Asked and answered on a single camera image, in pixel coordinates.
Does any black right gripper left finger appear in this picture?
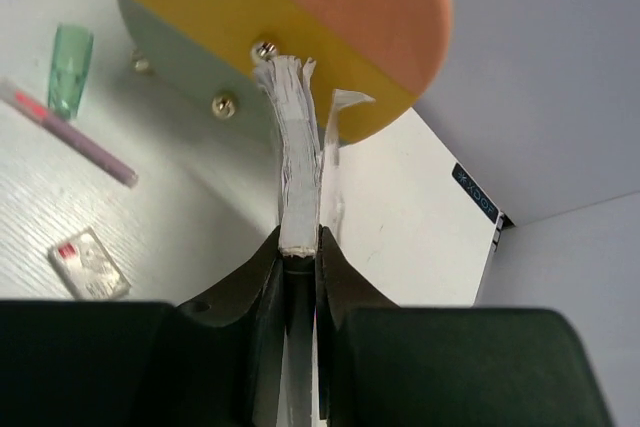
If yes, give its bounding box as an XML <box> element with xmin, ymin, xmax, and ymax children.
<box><xmin>1</xmin><ymin>234</ymin><xmax>284</xmax><ymax>426</ymax></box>

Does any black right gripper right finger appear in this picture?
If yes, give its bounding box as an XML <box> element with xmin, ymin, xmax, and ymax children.
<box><xmin>315</xmin><ymin>228</ymin><xmax>613</xmax><ymax>426</ymax></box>

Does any small staples box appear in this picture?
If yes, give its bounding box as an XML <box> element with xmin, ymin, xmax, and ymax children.
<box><xmin>47</xmin><ymin>227</ymin><xmax>131</xmax><ymax>301</ymax></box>

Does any Canon manual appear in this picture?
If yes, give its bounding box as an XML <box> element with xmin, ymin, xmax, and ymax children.
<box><xmin>254</xmin><ymin>55</ymin><xmax>374</xmax><ymax>426</ymax></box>

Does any round drawer organizer box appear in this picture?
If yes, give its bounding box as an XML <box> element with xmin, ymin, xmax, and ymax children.
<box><xmin>117</xmin><ymin>0</ymin><xmax>453</xmax><ymax>143</ymax></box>

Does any pink purple highlighter pen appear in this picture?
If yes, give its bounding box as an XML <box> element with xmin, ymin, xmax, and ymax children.
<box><xmin>1</xmin><ymin>78</ymin><xmax>138</xmax><ymax>188</ymax></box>

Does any green highlighter cap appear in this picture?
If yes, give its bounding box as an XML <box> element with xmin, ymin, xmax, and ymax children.
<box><xmin>47</xmin><ymin>23</ymin><xmax>94</xmax><ymax>120</ymax></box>

